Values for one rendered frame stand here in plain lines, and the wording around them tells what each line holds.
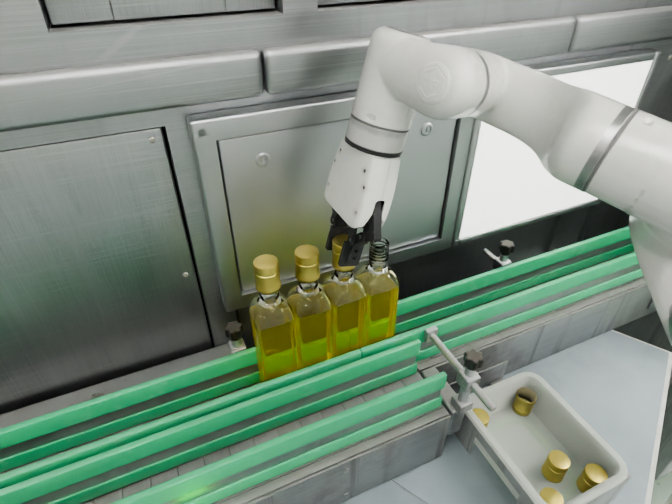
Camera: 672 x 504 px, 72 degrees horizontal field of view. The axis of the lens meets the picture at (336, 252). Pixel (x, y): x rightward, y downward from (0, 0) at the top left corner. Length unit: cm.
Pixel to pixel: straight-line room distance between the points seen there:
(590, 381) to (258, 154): 82
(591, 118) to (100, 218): 62
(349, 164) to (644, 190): 32
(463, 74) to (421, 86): 4
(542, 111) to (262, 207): 41
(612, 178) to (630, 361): 78
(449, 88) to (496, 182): 49
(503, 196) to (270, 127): 52
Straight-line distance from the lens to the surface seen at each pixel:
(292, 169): 72
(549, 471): 92
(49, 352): 89
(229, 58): 65
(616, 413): 110
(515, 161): 98
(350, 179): 60
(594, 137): 48
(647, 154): 48
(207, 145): 66
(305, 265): 63
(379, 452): 79
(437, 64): 50
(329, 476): 77
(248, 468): 71
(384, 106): 56
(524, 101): 59
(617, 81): 109
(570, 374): 113
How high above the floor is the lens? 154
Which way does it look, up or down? 37 degrees down
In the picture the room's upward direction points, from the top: straight up
